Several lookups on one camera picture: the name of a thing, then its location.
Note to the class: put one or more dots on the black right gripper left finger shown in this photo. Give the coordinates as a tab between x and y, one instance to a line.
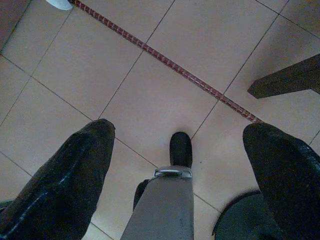
62	180

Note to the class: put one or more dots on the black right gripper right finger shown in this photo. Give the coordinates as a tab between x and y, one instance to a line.
287	180

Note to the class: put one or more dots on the dark round object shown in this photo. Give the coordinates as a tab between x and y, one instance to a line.
240	220

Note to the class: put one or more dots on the silver robot leg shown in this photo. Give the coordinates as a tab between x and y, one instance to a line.
162	207

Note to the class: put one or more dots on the black robot foot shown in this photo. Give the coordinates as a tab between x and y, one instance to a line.
180	147

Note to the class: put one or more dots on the white rounded object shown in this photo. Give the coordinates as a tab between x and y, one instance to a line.
60	3

